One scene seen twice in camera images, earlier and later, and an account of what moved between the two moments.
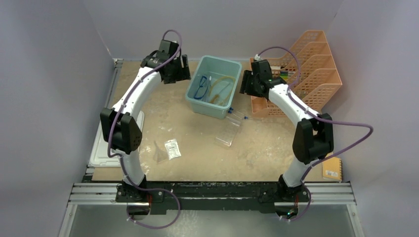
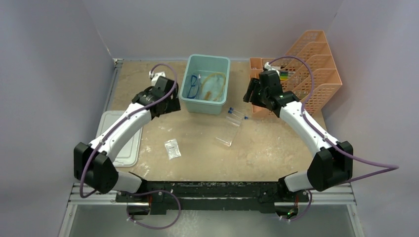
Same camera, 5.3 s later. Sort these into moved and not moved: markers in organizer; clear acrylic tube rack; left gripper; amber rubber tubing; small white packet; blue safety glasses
Moved: blue safety glasses; amber rubber tubing; left gripper
Not moved: small white packet; markers in organizer; clear acrylic tube rack
